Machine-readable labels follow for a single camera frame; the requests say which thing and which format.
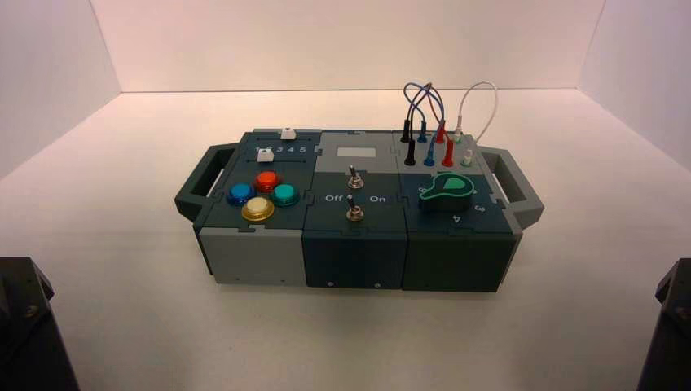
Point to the white slider knob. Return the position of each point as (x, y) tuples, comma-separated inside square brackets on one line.
[(287, 133), (264, 156)]

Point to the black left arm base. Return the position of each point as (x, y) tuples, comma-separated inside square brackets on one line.
[(27, 334)]

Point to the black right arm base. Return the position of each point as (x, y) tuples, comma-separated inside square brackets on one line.
[(669, 334)]

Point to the grey rectangular display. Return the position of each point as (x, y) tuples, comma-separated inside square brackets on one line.
[(356, 151)]

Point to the teal and grey task box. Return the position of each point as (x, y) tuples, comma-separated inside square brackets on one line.
[(351, 253)]

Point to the teal round push button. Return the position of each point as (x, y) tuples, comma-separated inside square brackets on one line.
[(284, 194)]

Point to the red round push button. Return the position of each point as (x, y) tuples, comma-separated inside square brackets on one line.
[(266, 181)]

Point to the yellow round push button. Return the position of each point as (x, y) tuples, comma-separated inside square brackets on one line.
[(258, 209)]

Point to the green rimmed rotary knob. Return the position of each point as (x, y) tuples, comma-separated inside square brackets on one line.
[(445, 195)]

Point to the blue round push button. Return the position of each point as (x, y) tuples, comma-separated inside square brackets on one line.
[(241, 194)]

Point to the metal toggle switch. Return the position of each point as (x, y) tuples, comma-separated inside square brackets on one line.
[(354, 178), (353, 211)]

